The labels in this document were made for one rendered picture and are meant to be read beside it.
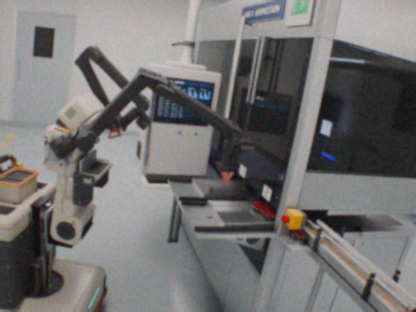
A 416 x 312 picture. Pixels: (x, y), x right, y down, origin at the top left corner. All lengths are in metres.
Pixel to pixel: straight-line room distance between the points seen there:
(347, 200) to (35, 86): 6.08
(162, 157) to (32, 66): 4.89
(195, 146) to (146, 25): 4.68
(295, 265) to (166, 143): 1.19
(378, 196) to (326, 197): 0.35
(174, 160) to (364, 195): 1.29
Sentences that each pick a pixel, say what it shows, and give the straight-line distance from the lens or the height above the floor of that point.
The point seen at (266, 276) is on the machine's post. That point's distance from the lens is 1.82.
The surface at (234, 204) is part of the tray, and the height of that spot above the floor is 0.89.
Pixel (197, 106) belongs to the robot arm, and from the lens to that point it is 1.40.
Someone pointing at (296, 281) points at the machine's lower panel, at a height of 0.59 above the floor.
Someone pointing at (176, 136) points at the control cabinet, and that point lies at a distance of 2.41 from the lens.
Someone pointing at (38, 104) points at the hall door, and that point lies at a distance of 7.03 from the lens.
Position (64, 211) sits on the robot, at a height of 0.83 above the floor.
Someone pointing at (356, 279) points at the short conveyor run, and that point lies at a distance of 1.43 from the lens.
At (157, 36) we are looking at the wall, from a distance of 6.91.
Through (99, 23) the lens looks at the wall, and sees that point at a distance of 6.86.
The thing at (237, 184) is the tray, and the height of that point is 0.89.
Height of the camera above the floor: 1.60
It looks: 15 degrees down
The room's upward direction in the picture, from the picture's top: 9 degrees clockwise
